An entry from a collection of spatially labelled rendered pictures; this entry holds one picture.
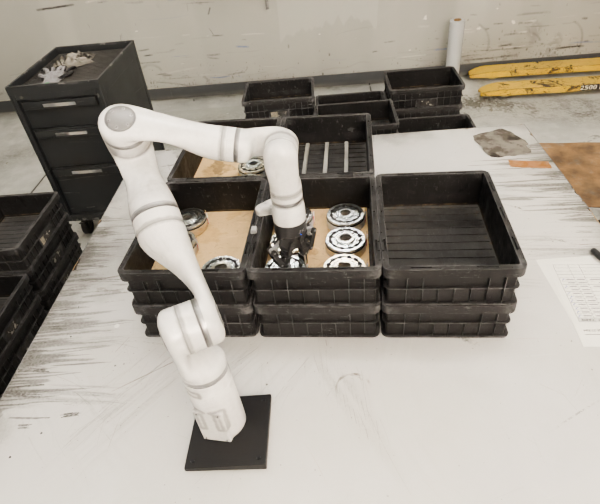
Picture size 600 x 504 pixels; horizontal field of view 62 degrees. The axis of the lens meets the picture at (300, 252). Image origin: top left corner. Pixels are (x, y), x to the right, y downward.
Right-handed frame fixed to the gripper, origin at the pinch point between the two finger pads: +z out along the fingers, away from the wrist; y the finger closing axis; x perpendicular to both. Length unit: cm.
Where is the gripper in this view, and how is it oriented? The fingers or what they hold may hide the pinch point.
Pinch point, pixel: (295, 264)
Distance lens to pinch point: 121.1
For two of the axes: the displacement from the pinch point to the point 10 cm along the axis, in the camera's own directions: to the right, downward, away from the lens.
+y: 7.6, -4.6, 4.6
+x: -6.4, -4.4, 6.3
